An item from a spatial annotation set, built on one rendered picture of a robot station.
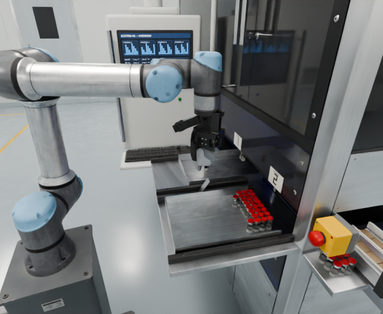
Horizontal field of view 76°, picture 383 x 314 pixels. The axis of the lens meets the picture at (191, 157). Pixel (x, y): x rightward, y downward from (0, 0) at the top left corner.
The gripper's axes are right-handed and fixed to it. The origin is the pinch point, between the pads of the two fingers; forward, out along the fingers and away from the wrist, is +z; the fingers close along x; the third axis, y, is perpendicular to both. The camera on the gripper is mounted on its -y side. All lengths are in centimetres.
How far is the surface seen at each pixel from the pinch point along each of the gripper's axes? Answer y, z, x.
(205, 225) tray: 6.5, 19.1, -4.7
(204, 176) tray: -9.1, 18.9, 23.9
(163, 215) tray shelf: -9.2, 19.6, -7.7
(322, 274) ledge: 42.7, 18.8, -5.2
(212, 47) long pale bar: -22, -34, 51
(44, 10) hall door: -489, -71, 268
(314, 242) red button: 38.5, 7.3, -7.3
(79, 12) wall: -444, -70, 312
